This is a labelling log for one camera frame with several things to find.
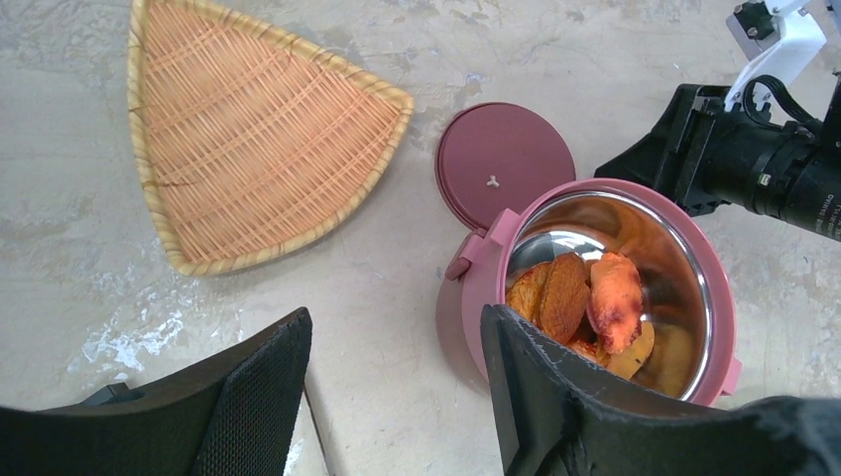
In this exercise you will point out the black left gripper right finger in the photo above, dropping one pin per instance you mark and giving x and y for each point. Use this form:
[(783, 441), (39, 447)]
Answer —
[(557, 413)]

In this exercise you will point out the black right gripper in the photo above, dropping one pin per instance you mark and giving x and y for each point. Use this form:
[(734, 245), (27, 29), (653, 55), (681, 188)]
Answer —
[(768, 155)]

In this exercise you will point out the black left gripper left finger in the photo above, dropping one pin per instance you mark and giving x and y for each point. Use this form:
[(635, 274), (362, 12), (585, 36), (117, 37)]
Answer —
[(232, 413)]

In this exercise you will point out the orange fried cutlet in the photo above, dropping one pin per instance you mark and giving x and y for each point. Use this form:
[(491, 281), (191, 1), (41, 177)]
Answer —
[(564, 297)]

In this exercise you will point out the orange fried chicken wing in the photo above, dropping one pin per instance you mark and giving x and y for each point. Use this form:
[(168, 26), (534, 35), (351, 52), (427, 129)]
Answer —
[(616, 302)]

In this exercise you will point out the dark red round lid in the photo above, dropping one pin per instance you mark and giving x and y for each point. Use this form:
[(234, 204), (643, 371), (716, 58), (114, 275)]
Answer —
[(495, 156)]

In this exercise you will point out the steel food tongs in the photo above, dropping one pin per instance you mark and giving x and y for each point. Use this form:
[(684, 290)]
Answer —
[(322, 428)]

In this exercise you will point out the woven bamboo basket tray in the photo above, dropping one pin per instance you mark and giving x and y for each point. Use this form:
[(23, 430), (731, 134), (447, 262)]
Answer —
[(251, 142)]

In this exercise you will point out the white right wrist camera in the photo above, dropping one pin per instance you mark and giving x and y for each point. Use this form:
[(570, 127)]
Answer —
[(778, 37)]

